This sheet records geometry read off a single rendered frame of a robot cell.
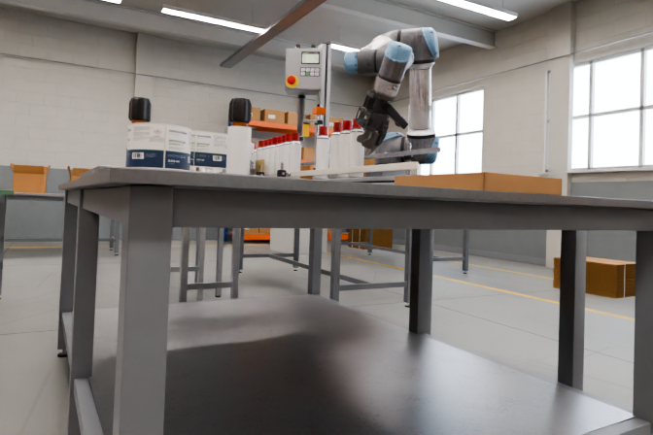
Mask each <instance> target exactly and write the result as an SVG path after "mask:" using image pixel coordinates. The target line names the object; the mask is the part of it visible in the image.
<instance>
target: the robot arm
mask: <svg viewBox="0 0 653 435"><path fill-rule="evenodd" d="M438 56H439V48H438V41H437V36H436V32H435V30H434V29H433V28H431V27H421V28H410V29H398V30H393V31H389V32H387V33H384V34H382V35H380V36H378V37H376V38H375V39H373V41H372V42H371V44H370V45H368V46H366V47H365V48H363V49H361V50H353V51H347V52H346V53H345V56H344V67H345V71H346V73H347V74H350V75H351V74H355V75H357V74H373V73H378V76H377V79H376V82H375V85H374V89H373V90H368V91H367V93H366V96H365V99H364V102H363V105H362V106H359V109H358V112H357V115H356V118H355V121H356V122H357V124H359V125H360V126H361V127H362V128H363V129H364V133H363V134H360V135H359V136H358V137H357V141H358V142H359V143H361V145H362V146H363V147H364V150H365V155H370V154H371V153H373V152H374V151H375V154H377V153H386V152H395V151H407V144H408V143H410V144H411V150H419V149H428V148H437V147H439V139H440V138H439V136H436V135H435V130H433V129H432V127H431V66H432V65H433V64H434V63H435V59H436V58H437V57H438ZM407 70H409V90H410V130H409V131H408V132H407V137H403V134H402V133H399V132H396V133H395V132H391V133H387V130H388V128H389V127H388V126H389V122H390V119H389V117H390V118H391V119H392V120H393V121H394V122H395V125H396V126H398V127H401V128H402V129H405V128H406V127H407V126H408V122H407V121H406V120H405V117H403V116H401V115H400V114H399V113H398V112H397V111H396V110H395V108H394V107H393V106H392V105H391V104H389V103H388V101H395V96H396V95H397V92H398V90H399V87H400V84H401V81H402V79H403V76H404V73H405V71H407ZM359 112H360V115H359V118H358V114H359ZM376 131H378V132H376ZM437 155H438V152H434V153H424V154H415V160H411V161H410V162H419V164H424V165H426V164H433V163H435V161H436V159H437ZM403 162H407V160H403V159H402V157H400V156H395V157H385V158H375V159H374V165H380V164H392V163H403Z"/></svg>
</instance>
